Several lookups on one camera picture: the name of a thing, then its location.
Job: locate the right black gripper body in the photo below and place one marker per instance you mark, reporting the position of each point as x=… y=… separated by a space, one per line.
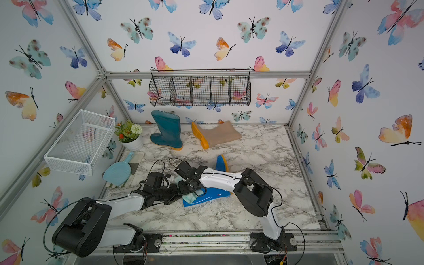
x=184 y=186

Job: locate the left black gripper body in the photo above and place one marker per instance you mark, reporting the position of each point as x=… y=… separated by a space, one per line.
x=169 y=194

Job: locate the mint green fluffy cloth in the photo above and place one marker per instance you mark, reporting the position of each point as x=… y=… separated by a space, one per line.
x=189 y=199

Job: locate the blue rubber boot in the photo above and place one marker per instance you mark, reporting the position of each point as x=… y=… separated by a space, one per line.
x=210 y=194

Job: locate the beige rubber boot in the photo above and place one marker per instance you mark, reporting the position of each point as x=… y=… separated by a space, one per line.
x=222 y=133

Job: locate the teal green rubber boot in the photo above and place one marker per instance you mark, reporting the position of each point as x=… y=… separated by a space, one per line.
x=170 y=130

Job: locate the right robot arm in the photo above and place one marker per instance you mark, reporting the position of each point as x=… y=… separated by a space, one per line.
x=254 y=193

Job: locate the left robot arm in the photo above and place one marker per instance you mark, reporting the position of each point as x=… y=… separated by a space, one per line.
x=86 y=227

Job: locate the potted plant white pot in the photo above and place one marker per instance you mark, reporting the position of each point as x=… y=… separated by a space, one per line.
x=129 y=134

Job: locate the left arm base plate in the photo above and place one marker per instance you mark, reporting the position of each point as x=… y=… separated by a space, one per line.
x=142 y=243

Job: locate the white mesh wall basket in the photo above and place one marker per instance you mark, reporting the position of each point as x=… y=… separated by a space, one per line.
x=79 y=146

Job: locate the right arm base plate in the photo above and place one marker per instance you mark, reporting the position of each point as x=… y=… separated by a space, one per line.
x=262 y=244

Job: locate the black wire wall basket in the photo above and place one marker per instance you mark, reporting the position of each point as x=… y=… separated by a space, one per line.
x=200 y=88

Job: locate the aluminium front rail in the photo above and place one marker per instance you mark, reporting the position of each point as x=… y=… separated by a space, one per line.
x=238 y=242

